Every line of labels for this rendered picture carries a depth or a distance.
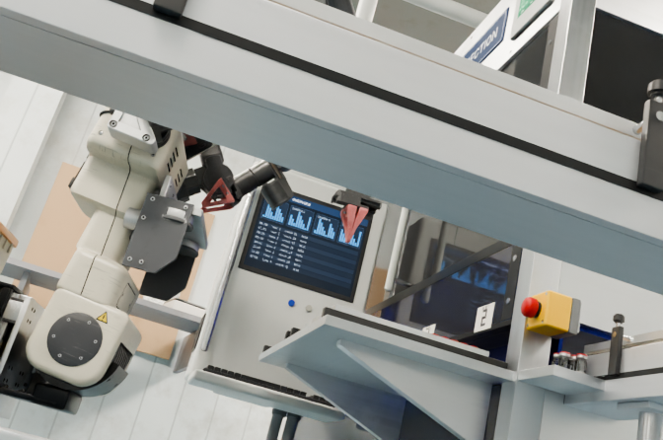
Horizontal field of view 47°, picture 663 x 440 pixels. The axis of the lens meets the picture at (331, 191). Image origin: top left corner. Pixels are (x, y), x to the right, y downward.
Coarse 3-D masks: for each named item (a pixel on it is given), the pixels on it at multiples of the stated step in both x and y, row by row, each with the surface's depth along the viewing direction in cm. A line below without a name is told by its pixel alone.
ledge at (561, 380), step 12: (528, 372) 146; (540, 372) 142; (552, 372) 138; (564, 372) 138; (576, 372) 139; (540, 384) 147; (552, 384) 145; (564, 384) 142; (576, 384) 140; (588, 384) 139; (600, 384) 139
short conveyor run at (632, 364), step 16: (624, 320) 141; (624, 336) 140; (640, 336) 138; (656, 336) 134; (592, 352) 152; (608, 352) 142; (624, 352) 137; (640, 352) 133; (656, 352) 129; (592, 368) 145; (608, 368) 139; (624, 368) 136; (640, 368) 131; (656, 368) 127; (608, 384) 139; (624, 384) 134; (640, 384) 130; (656, 384) 126; (576, 400) 147; (592, 400) 142; (608, 400) 137; (624, 400) 134; (640, 400) 131; (656, 400) 128; (608, 416) 152; (624, 416) 148
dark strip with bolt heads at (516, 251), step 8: (552, 24) 192; (552, 32) 190; (552, 40) 188; (552, 48) 187; (544, 64) 189; (544, 72) 187; (544, 80) 186; (512, 248) 171; (520, 248) 167; (512, 256) 170; (520, 256) 166; (512, 264) 168; (512, 272) 167; (512, 280) 166; (512, 288) 164; (512, 296) 163; (504, 304) 166; (512, 304) 162; (504, 312) 164
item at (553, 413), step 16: (544, 400) 150; (560, 400) 151; (544, 416) 149; (560, 416) 150; (576, 416) 151; (592, 416) 152; (544, 432) 148; (560, 432) 149; (576, 432) 150; (592, 432) 151; (608, 432) 152; (624, 432) 153
